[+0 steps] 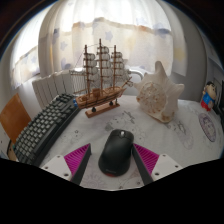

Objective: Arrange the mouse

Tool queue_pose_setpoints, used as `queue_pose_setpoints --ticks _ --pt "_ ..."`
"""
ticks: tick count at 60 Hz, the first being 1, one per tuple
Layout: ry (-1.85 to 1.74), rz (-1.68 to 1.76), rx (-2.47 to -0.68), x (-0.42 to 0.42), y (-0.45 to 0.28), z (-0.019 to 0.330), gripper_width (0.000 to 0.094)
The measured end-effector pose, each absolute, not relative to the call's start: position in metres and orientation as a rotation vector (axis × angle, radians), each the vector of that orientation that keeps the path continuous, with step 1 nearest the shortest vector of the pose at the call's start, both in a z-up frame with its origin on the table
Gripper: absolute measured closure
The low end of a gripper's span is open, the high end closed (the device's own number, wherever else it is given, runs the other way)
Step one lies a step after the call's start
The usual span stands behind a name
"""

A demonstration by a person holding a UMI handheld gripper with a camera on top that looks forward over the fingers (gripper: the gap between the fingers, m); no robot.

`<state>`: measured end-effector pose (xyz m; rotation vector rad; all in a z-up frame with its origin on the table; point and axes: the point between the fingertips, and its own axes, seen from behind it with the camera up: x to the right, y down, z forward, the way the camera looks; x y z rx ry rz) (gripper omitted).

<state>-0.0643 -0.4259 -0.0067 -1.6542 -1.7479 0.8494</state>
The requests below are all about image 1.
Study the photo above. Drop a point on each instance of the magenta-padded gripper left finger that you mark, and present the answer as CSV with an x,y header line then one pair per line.
x,y
75,159

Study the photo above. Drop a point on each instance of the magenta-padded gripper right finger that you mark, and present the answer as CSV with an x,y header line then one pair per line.
x,y
148,160

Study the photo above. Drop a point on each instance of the black computer mouse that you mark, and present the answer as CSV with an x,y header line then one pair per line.
x,y
116,153

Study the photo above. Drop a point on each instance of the white printed tablecloth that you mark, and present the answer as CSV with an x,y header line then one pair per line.
x,y
173,140

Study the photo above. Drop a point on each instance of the black keyboard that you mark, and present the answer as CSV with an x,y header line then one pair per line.
x,y
43,128

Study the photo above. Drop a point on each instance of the large white conch shell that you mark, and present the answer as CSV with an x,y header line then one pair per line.
x,y
156,96

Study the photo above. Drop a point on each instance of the wooden model sailing ship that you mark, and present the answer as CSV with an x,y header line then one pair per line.
x,y
98,96

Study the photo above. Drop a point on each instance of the wooden chair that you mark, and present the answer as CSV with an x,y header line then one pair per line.
x,y
13,118

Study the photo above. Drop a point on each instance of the cartoon boy figurine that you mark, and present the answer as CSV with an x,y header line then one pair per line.
x,y
208,98

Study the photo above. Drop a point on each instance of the sheer star-print curtain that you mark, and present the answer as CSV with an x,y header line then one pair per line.
x,y
116,36

